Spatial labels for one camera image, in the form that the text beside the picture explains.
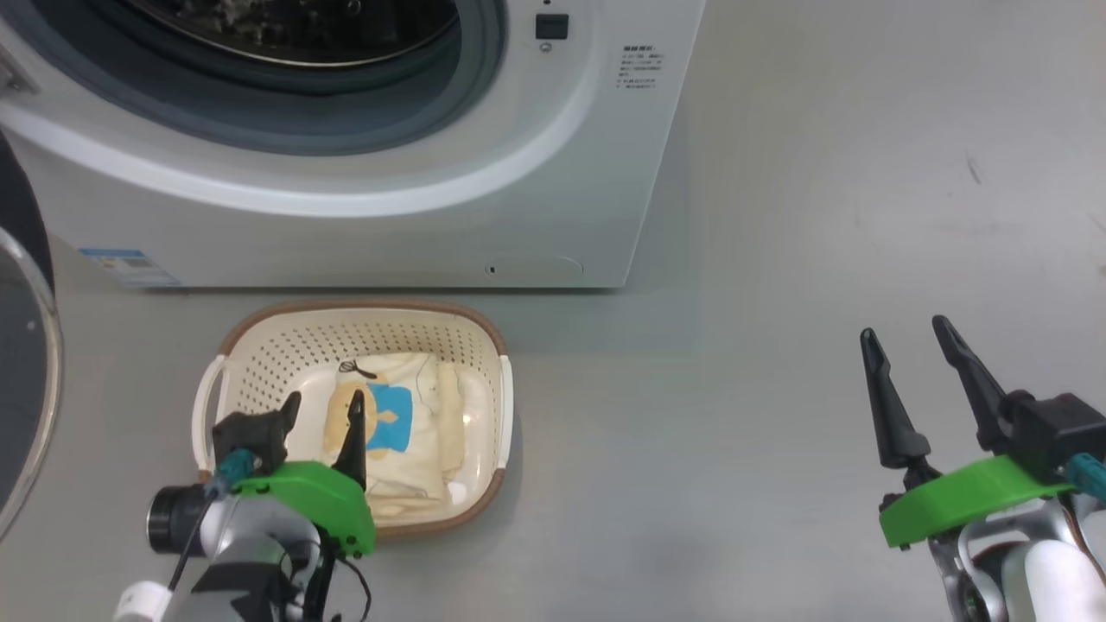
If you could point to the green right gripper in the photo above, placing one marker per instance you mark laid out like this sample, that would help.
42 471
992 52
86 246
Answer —
968 501

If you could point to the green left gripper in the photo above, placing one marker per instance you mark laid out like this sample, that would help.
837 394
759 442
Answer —
324 501

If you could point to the cream shirt with bear print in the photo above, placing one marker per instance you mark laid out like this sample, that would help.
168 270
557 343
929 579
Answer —
406 432

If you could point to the washing machine glass door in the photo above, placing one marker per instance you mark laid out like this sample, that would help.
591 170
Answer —
22 363

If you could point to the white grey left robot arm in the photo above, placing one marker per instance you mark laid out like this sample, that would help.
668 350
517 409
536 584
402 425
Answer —
251 553

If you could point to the white front-load washing machine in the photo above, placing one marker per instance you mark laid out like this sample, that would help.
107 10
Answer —
363 233

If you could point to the steel washing machine drum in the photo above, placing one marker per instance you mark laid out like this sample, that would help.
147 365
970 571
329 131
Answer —
285 26

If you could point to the cream laundry basket brown rim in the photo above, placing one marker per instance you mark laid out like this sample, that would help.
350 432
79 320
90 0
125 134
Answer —
259 354

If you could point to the blue energy label sticker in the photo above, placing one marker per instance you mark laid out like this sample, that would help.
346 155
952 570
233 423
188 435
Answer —
130 266

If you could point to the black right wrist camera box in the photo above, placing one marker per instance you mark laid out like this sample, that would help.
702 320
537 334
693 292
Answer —
1058 432

